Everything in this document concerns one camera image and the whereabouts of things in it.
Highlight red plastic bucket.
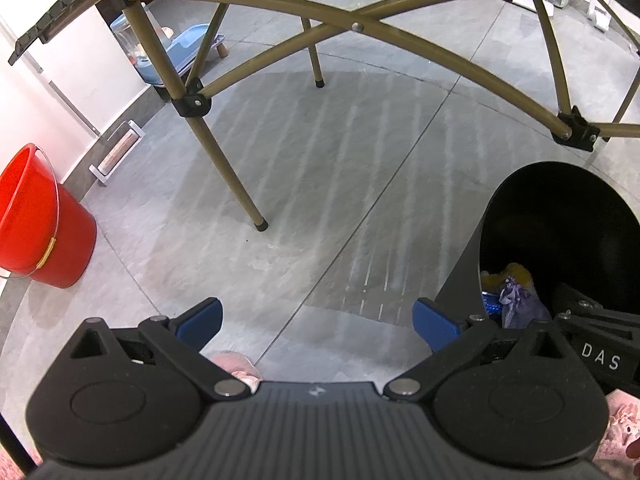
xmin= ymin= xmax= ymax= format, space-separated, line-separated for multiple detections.
xmin=0 ymin=143 xmax=97 ymax=289

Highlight person's pink fluffy slipper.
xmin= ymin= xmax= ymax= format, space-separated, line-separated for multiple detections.
xmin=207 ymin=350 xmax=263 ymax=394

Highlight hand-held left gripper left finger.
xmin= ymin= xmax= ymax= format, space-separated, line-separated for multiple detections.
xmin=70 ymin=297 xmax=261 ymax=401

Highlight white electric heater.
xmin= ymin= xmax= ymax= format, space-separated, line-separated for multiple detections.
xmin=89 ymin=120 xmax=146 ymax=187

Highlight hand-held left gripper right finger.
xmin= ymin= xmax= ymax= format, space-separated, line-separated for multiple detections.
xmin=382 ymin=297 xmax=576 ymax=403

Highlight yellow plush toy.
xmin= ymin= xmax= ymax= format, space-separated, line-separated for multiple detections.
xmin=481 ymin=262 xmax=533 ymax=294

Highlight blue plastic pet tray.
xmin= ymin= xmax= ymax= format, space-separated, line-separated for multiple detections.
xmin=162 ymin=24 xmax=227 ymax=69

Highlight tan slatted folding table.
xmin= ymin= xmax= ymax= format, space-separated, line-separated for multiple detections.
xmin=7 ymin=0 xmax=640 ymax=233

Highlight purple knit cloth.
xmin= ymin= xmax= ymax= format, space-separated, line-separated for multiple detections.
xmin=497 ymin=277 xmax=553 ymax=330

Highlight black round bin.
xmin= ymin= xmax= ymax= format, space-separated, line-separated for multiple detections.
xmin=432 ymin=161 xmax=640 ymax=343

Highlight person's pink clothing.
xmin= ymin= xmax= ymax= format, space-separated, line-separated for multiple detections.
xmin=592 ymin=392 xmax=640 ymax=480

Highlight clear pet water dispenser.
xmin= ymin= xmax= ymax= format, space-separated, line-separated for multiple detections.
xmin=111 ymin=4 xmax=167 ymax=86

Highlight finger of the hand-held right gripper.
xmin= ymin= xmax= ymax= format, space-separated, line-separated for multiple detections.
xmin=550 ymin=284 xmax=640 ymax=336

